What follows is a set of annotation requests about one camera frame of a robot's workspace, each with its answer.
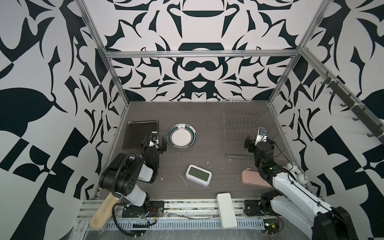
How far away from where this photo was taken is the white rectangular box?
675 millimetres

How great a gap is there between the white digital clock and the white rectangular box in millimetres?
92

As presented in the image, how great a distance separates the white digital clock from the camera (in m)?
0.81
